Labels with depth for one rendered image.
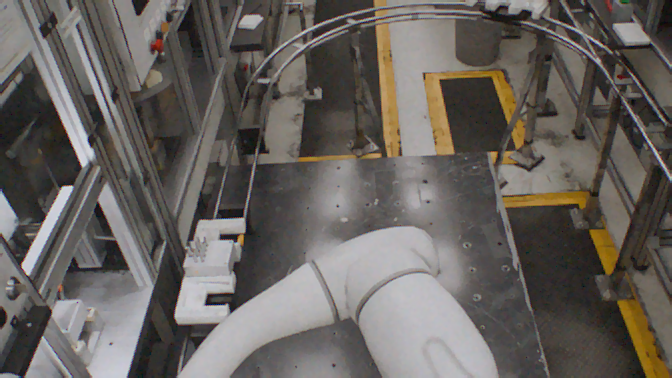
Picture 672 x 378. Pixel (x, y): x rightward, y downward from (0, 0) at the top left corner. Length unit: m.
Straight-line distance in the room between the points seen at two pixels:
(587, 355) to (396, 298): 1.88
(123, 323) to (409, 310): 1.02
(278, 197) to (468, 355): 1.53
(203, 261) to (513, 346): 0.89
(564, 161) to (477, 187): 1.34
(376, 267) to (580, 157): 2.77
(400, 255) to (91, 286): 1.12
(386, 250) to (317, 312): 0.13
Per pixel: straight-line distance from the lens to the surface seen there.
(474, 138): 3.56
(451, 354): 0.77
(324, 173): 2.29
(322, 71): 4.23
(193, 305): 1.70
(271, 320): 0.88
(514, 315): 1.84
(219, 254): 1.71
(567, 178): 3.38
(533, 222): 3.08
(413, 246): 0.89
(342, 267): 0.87
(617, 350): 2.69
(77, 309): 1.59
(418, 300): 0.80
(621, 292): 2.87
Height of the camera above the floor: 2.14
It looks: 41 degrees down
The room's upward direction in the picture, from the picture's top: 6 degrees counter-clockwise
